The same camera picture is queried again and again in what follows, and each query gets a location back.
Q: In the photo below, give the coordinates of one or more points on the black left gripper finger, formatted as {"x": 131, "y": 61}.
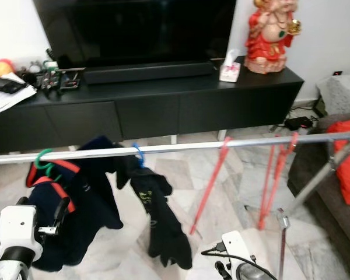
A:
{"x": 23, "y": 201}
{"x": 62, "y": 213}

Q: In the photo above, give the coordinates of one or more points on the black shirt green print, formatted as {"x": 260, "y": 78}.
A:
{"x": 163, "y": 221}

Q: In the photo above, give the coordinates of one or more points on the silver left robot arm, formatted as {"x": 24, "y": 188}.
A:
{"x": 11, "y": 268}

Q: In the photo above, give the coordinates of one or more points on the green plastic hanger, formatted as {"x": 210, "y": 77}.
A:
{"x": 39, "y": 160}

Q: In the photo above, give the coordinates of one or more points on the red plastic hanger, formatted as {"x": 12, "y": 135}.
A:
{"x": 211, "y": 184}
{"x": 264, "y": 198}

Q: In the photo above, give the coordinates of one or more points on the navy shirt red collar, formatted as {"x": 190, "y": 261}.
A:
{"x": 93, "y": 204}

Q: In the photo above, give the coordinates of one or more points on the white paper stack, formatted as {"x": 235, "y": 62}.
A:
{"x": 6, "y": 100}

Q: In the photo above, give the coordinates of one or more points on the black wallet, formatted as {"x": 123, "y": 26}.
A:
{"x": 9, "y": 86}

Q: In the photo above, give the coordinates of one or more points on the orange round plush toy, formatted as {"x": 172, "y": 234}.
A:
{"x": 4, "y": 69}

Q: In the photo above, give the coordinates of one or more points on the silver metal clothes rack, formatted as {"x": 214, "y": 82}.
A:
{"x": 198, "y": 146}

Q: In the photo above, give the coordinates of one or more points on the black soundbar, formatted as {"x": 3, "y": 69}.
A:
{"x": 149, "y": 73}

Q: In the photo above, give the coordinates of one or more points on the black flat television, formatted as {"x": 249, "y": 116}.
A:
{"x": 140, "y": 29}

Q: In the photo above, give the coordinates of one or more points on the white pink tissue box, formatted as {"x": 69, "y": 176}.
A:
{"x": 229, "y": 70}

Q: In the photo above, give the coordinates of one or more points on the black power adapter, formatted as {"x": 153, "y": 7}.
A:
{"x": 297, "y": 122}

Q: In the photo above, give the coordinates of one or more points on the dark grey fabric sofa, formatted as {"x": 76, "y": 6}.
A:
{"x": 326, "y": 216}

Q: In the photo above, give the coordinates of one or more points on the red laughing buddha statue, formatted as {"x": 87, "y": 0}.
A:
{"x": 268, "y": 46}

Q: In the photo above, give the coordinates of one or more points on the grey lace cloth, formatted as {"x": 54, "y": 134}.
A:
{"x": 341, "y": 93}

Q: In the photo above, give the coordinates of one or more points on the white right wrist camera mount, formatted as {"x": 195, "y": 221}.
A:
{"x": 236, "y": 245}

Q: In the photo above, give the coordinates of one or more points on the black wall socket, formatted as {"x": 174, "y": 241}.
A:
{"x": 338, "y": 73}

